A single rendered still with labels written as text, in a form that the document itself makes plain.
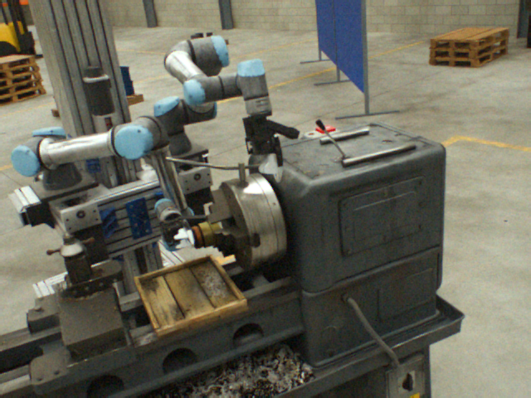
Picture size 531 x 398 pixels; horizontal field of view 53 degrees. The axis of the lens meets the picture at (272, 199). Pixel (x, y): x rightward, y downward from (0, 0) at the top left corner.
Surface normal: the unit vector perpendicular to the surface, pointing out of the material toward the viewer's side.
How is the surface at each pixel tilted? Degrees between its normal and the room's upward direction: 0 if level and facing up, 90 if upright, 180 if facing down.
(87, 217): 90
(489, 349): 0
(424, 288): 90
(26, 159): 91
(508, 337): 0
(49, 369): 0
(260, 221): 66
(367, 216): 90
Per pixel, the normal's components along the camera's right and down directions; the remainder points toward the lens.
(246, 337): -0.11, -0.91
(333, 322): 0.41, 0.33
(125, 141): -0.01, 0.40
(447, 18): -0.74, 0.35
